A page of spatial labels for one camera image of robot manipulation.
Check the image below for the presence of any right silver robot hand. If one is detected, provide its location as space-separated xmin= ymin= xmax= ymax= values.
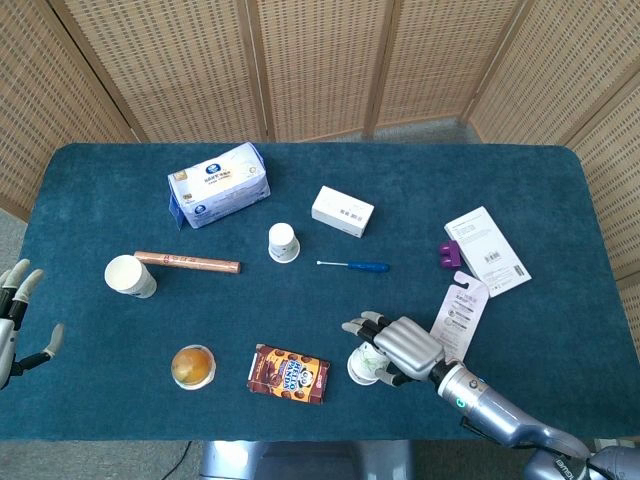
xmin=341 ymin=310 xmax=446 ymax=387

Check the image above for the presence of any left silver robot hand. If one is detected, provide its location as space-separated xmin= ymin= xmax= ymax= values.
xmin=0 ymin=258 xmax=66 ymax=391

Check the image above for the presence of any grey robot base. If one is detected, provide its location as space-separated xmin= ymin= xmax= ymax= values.
xmin=199 ymin=439 xmax=416 ymax=480

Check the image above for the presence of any lavender blister card pack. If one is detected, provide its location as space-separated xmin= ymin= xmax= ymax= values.
xmin=429 ymin=271 xmax=491 ymax=362

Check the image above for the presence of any purple plastic block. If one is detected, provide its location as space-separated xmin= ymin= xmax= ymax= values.
xmin=439 ymin=239 xmax=464 ymax=273

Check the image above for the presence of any blue table cloth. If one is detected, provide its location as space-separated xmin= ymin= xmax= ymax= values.
xmin=0 ymin=142 xmax=616 ymax=444

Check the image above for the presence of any brown Hello Panda box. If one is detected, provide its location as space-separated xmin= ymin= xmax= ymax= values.
xmin=245 ymin=343 xmax=331 ymax=405

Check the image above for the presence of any flat white barcode box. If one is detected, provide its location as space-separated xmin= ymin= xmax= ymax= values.
xmin=443 ymin=205 xmax=532 ymax=299

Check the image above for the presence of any small white carton box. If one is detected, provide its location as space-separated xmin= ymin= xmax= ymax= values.
xmin=310 ymin=185 xmax=376 ymax=239

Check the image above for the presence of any orange jelly cup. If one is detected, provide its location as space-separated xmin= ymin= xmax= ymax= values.
xmin=170 ymin=343 xmax=218 ymax=391

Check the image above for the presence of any brown copper tube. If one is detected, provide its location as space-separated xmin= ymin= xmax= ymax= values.
xmin=133 ymin=250 xmax=243 ymax=275

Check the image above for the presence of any white blue tissue pack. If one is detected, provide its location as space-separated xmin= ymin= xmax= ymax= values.
xmin=167 ymin=141 xmax=272 ymax=231

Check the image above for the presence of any bamboo folding screen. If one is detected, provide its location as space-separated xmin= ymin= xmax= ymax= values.
xmin=0 ymin=0 xmax=640 ymax=281

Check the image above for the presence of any blue handled screwdriver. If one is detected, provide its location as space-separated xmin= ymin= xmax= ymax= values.
xmin=315 ymin=258 xmax=391 ymax=273

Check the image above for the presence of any thin black floor cable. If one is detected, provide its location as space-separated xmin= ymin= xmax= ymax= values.
xmin=169 ymin=440 xmax=193 ymax=480

